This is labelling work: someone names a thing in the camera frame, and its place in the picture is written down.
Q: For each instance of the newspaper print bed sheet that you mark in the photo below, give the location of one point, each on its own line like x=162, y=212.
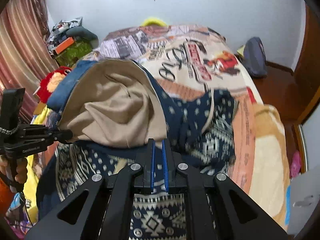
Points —
x=195, y=67

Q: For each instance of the red plush toy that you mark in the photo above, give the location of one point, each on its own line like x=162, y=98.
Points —
x=50, y=83

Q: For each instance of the orange box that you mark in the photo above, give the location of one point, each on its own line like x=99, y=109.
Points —
x=63, y=45

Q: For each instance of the blue denim jeans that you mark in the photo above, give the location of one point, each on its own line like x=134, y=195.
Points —
x=60, y=95

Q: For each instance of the wooden door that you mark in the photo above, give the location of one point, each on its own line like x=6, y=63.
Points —
x=306, y=73

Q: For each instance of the person's left hand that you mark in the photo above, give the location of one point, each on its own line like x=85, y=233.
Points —
x=21, y=176

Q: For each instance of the dark teal plush cushion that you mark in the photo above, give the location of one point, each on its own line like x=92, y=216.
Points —
x=81, y=33

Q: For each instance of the green patterned bag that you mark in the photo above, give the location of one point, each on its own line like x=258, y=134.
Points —
x=73, y=53

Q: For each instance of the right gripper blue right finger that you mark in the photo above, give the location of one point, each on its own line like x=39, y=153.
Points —
x=169, y=167

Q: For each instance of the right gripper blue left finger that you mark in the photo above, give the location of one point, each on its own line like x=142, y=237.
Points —
x=149, y=167

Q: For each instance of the pink item on floor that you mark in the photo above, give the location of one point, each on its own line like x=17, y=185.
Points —
x=295, y=165

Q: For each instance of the yellow round object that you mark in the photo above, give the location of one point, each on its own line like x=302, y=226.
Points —
x=153, y=21

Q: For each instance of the beige folded garment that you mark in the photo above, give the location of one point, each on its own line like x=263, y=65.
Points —
x=114, y=104

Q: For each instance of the grey blue backpack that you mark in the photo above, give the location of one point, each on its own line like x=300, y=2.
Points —
x=254, y=58

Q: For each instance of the striped pink curtain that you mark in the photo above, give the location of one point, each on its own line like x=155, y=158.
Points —
x=25, y=59

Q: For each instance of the tan fluffy blanket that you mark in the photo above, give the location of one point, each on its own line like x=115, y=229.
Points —
x=270, y=186

